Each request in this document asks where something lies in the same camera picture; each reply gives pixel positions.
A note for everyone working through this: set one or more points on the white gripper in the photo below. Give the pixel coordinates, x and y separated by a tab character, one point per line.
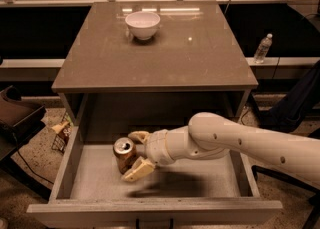
157	147

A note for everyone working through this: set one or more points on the orange soda can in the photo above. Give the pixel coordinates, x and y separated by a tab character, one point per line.
125	152

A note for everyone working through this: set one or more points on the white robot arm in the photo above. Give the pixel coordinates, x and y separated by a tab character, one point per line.
209	136

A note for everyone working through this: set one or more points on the open grey top drawer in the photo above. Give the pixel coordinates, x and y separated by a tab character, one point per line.
88	192

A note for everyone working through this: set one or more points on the grey cabinet counter top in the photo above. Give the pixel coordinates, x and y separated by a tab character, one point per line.
193	50

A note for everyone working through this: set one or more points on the white ceramic bowl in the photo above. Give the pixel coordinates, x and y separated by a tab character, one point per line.
143	24

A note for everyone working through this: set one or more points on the dark office chair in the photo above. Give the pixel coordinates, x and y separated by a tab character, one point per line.
20	121

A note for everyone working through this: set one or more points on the dark blue cloth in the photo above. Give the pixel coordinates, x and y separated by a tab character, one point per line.
287	114

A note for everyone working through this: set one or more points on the clear plastic water bottle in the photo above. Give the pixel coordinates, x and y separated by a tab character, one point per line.
263	49

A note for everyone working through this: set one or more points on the wire basket with snacks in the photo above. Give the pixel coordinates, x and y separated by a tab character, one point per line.
62	132

